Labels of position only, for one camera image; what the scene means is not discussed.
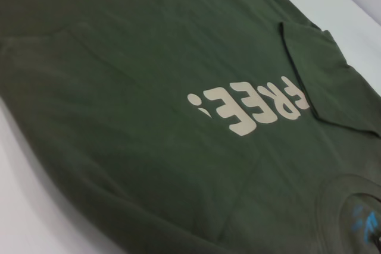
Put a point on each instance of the dark green FREE! t-shirt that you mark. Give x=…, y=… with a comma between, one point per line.
x=149, y=102

